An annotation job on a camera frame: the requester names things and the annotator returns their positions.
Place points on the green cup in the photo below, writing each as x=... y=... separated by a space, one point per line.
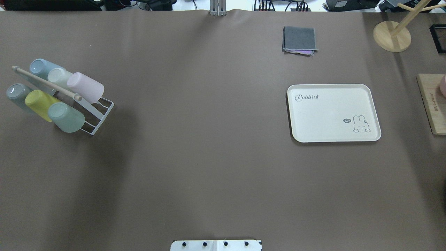
x=67 y=118

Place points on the cream rabbit tray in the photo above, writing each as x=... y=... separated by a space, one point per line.
x=332 y=113

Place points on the pink cup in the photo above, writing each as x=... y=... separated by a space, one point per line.
x=85 y=86

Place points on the cream white cup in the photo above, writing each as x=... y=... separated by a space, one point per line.
x=59 y=76

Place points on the yellow cup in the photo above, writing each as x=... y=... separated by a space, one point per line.
x=39 y=102

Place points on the light blue cup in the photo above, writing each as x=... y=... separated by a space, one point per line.
x=41 y=68

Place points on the grey cup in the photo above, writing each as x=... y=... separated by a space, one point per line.
x=17 y=93

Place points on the folded grey cloth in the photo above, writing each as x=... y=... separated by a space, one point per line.
x=298 y=40

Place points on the wooden mug tree stand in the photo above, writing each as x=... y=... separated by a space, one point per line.
x=395 y=37

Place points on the bamboo cutting board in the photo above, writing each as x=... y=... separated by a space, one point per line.
x=432 y=88

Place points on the metal frame post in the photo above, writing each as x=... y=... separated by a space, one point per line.
x=218 y=8

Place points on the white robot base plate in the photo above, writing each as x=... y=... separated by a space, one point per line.
x=217 y=245

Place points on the white wire cup rack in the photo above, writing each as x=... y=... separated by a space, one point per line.
x=95 y=114

